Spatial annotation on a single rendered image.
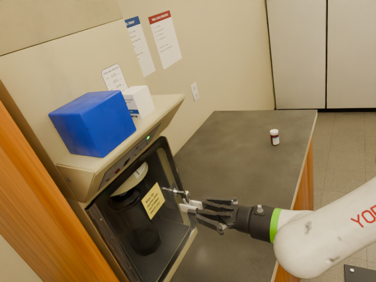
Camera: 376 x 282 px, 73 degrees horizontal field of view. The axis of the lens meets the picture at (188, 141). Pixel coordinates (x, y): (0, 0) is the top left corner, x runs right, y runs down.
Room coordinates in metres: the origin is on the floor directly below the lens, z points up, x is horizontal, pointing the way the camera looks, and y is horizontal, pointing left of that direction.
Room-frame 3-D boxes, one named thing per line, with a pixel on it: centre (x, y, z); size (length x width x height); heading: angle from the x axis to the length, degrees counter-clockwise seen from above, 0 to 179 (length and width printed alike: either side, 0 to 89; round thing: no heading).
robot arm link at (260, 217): (0.48, -0.13, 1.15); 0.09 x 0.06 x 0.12; 142
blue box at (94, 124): (0.47, 0.16, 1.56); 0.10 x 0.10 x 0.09; 52
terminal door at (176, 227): (0.56, 0.15, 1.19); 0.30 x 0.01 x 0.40; 142
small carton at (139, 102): (0.57, 0.09, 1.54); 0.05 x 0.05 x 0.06; 49
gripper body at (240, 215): (0.52, -0.07, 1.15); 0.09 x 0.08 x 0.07; 52
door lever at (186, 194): (0.63, 0.07, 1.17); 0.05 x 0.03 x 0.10; 52
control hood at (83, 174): (0.53, 0.12, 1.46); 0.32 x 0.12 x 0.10; 142
